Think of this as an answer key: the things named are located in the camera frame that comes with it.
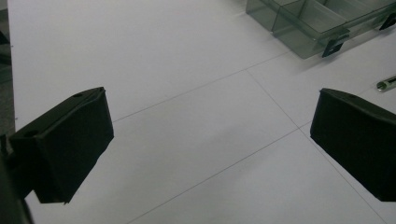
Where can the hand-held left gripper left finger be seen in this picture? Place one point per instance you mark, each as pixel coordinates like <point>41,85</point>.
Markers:
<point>68,143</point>

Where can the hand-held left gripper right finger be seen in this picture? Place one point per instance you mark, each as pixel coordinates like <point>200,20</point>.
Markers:
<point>358,140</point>

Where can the clear grey plastic organizer box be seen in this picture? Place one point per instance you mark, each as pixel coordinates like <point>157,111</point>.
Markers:
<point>314,25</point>

